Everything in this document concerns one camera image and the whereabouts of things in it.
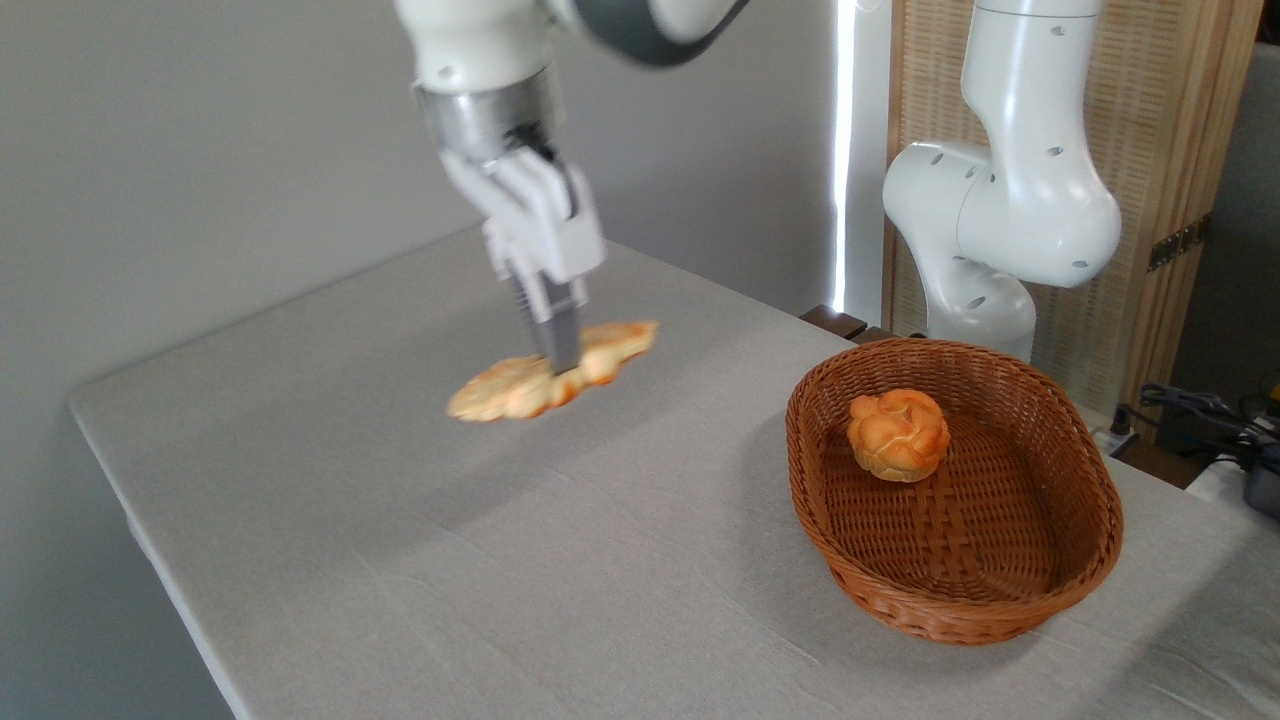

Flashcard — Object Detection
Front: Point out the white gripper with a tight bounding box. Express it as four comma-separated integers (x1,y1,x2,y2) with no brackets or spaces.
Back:
438,147,607,377

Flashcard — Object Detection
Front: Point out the round knotted bread roll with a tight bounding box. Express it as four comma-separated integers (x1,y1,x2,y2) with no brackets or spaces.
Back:
847,388,952,484

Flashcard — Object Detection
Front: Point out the grey tablecloth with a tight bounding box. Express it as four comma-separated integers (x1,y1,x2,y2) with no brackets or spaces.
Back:
68,225,1280,720

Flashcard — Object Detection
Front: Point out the black cable bundle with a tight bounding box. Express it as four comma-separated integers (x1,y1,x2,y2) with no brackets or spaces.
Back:
1138,382,1280,473

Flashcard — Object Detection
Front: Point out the long braided bread loaf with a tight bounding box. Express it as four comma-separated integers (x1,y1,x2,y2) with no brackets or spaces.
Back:
446,319,662,424

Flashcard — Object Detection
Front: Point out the brown oval wicker basket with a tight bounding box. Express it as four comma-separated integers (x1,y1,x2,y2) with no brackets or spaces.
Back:
785,337,1125,646

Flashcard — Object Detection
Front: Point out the dark brown wooden furniture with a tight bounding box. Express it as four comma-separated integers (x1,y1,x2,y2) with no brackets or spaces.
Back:
799,304,898,346

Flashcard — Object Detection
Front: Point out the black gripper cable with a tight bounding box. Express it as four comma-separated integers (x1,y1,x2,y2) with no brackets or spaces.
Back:
505,124,583,221

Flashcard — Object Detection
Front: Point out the white power strip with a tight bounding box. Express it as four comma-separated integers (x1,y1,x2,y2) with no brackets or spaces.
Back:
1093,404,1143,459

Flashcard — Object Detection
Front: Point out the dark metal screen hinge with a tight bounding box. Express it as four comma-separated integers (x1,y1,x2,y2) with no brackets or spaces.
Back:
1147,212,1214,273

